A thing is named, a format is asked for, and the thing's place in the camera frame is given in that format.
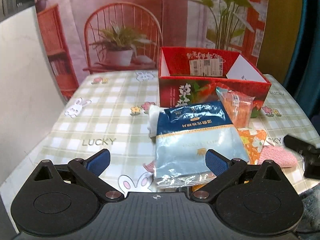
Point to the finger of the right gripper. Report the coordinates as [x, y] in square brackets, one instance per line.
[300, 146]

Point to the orange snack cracker packet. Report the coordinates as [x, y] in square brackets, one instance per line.
[237, 105]

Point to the pink knitted cloth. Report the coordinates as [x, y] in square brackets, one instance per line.
[279, 155]

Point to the orange floral fabric pouch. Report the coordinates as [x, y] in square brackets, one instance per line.
[253, 141]

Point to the white green tissue pack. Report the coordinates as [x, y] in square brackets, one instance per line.
[154, 112]

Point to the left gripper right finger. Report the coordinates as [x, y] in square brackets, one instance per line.
[227, 172]

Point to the printed room scene backdrop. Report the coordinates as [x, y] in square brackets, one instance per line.
[80, 36]

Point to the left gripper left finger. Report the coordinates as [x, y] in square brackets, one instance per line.
[87, 174]

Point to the red strawberry cardboard box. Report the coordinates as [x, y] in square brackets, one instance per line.
[191, 75]

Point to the blue cotton pad pack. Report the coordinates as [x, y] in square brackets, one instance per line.
[184, 135]

